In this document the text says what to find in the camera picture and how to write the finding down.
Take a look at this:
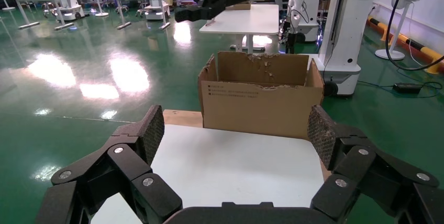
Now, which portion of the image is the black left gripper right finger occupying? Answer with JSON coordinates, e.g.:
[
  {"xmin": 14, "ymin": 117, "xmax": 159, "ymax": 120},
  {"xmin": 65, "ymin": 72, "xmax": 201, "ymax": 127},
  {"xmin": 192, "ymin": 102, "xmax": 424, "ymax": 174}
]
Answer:
[{"xmin": 307, "ymin": 104, "xmax": 444, "ymax": 224}]

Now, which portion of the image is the white robot torso column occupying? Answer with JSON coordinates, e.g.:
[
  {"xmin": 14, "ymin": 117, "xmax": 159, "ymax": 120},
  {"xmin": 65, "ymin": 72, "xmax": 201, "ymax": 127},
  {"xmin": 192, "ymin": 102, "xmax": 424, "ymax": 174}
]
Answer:
[{"xmin": 302, "ymin": 0, "xmax": 373, "ymax": 97}]

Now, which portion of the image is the big brown cardboard box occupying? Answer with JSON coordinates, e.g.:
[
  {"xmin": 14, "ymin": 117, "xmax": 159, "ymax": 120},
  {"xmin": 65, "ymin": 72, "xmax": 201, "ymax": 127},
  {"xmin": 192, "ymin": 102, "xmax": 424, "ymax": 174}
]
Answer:
[{"xmin": 197, "ymin": 51, "xmax": 325, "ymax": 141}]

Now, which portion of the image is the flat brown carton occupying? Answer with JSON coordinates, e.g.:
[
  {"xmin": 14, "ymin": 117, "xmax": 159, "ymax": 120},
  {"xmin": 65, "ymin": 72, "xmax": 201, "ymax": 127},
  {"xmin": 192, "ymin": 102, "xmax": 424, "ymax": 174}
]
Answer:
[{"xmin": 225, "ymin": 3, "xmax": 251, "ymax": 11}]

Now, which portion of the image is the yellow black floor curb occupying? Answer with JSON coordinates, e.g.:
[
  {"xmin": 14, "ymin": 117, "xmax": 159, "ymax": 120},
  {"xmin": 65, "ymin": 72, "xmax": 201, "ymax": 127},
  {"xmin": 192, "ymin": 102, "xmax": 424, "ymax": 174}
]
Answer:
[{"xmin": 367, "ymin": 17, "xmax": 444, "ymax": 75}]

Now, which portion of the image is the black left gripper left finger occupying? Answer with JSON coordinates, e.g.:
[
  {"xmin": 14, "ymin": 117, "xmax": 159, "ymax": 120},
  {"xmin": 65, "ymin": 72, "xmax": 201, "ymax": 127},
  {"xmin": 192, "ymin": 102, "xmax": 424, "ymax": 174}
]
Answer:
[{"xmin": 35, "ymin": 104, "xmax": 183, "ymax": 224}]

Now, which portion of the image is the black power adapter brick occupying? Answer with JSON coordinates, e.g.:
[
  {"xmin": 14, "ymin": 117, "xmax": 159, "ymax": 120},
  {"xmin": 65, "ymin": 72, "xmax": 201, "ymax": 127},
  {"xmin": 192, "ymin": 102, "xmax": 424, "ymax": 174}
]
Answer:
[{"xmin": 393, "ymin": 83, "xmax": 423, "ymax": 94}]

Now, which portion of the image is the thin black floor cable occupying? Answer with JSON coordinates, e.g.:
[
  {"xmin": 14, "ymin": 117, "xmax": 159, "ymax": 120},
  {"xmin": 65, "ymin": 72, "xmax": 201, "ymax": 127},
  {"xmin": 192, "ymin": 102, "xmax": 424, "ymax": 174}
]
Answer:
[{"xmin": 357, "ymin": 79, "xmax": 443, "ymax": 99}]

